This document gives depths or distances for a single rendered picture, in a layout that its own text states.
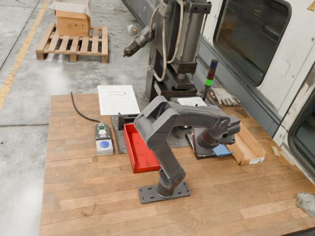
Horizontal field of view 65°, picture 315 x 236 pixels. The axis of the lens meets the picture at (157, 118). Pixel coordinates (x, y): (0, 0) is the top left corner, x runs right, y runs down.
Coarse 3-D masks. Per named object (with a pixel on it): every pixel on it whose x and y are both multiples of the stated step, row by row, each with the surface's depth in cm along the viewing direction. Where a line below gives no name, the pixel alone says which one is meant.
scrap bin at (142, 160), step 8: (128, 128) 118; (128, 136) 118; (136, 136) 119; (128, 144) 107; (136, 144) 114; (144, 144) 115; (128, 152) 109; (136, 152) 110; (144, 152) 111; (152, 152) 112; (136, 160) 107; (144, 160) 107; (152, 160) 108; (136, 168) 100; (144, 168) 101; (152, 168) 103; (160, 168) 104
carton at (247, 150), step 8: (240, 128) 129; (240, 136) 129; (248, 136) 123; (232, 144) 117; (240, 144) 124; (248, 144) 123; (256, 144) 118; (240, 152) 111; (248, 152) 120; (256, 152) 118; (264, 152) 113; (240, 160) 112; (248, 160) 113; (256, 160) 114
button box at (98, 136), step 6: (72, 96) 137; (72, 102) 133; (96, 120) 123; (96, 126) 117; (108, 126) 118; (96, 132) 114; (108, 132) 115; (96, 138) 111; (102, 138) 111; (108, 138) 112
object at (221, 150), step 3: (219, 144) 119; (216, 147) 117; (219, 147) 117; (222, 147) 118; (225, 147) 118; (213, 150) 116; (216, 150) 116; (219, 150) 116; (222, 150) 116; (225, 150) 116; (216, 153) 114; (219, 153) 114; (222, 153) 115; (225, 153) 111; (228, 153) 112; (231, 153) 114
